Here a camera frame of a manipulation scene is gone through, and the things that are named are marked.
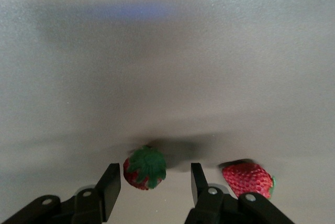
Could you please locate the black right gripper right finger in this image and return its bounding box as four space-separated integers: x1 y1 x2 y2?
183 162 296 224

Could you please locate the red strawberry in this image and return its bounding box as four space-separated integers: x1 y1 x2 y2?
221 162 276 200
122 144 168 191

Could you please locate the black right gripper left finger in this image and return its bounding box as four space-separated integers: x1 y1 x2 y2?
0 163 122 224

